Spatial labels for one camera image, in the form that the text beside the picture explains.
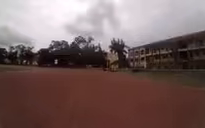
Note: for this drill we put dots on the red running track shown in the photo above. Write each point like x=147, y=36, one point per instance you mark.
x=90, y=100

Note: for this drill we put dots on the grass strip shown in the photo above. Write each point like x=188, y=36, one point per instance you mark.
x=176, y=78

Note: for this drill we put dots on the small pale building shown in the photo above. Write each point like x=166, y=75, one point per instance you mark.
x=112, y=61

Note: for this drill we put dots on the single dark tree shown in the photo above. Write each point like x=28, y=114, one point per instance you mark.
x=118, y=49

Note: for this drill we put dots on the long multi-storey building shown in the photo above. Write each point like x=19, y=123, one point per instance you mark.
x=176, y=53

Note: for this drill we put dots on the row of dark trees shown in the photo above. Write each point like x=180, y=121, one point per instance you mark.
x=73, y=53

